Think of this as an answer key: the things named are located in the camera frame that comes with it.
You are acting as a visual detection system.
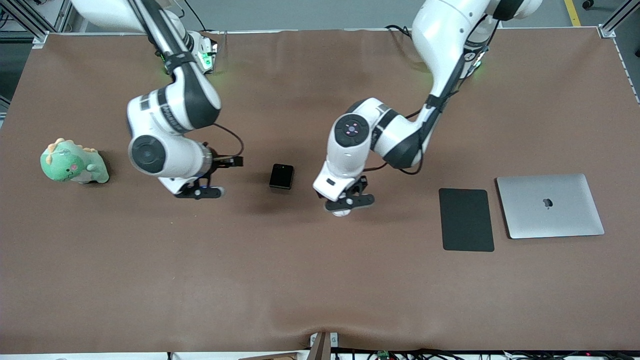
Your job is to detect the black folded flip phone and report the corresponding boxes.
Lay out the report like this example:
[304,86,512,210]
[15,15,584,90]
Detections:
[268,163,295,190]

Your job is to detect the black mouse pad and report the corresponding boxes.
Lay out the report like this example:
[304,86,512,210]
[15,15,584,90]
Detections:
[438,188,495,252]

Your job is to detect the large leather table mat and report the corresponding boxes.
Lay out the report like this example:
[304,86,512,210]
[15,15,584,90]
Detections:
[0,29,640,354]

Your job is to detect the green dinosaur plush toy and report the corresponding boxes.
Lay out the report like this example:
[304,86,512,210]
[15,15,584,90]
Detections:
[40,138,110,185]

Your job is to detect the silver closed laptop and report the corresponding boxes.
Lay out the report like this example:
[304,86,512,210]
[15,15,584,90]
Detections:
[496,173,605,240]

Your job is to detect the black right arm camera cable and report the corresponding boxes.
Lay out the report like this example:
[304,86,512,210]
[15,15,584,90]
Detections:
[127,0,246,158]

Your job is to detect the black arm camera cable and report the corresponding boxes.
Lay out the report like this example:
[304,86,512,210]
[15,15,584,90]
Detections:
[127,0,246,158]
[362,20,501,176]

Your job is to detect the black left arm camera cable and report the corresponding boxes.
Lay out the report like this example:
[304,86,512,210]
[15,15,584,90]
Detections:
[362,20,501,176]

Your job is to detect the black right arm base cable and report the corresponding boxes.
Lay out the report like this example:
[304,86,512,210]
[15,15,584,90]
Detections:
[182,0,209,33]

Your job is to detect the front camera mounting post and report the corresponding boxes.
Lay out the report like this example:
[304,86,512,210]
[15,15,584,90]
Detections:
[309,331,339,360]

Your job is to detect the black left arm base cables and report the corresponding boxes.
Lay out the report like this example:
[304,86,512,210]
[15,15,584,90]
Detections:
[385,24,417,42]

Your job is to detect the aluminium frame post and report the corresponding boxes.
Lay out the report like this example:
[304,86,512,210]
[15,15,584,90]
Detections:
[598,0,640,39]
[0,0,51,47]

